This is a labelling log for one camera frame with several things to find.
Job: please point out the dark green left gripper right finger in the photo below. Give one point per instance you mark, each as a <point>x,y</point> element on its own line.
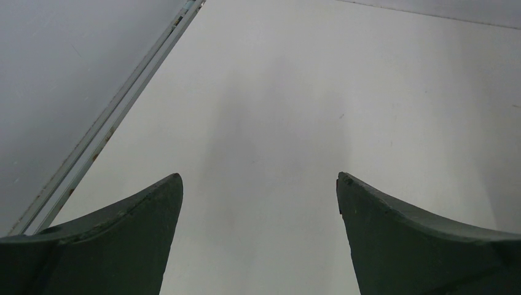
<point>399,248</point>

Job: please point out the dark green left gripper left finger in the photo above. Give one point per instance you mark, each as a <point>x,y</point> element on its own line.
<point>122,248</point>

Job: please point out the aluminium frame rail left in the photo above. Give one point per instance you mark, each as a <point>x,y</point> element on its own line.
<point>70,72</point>

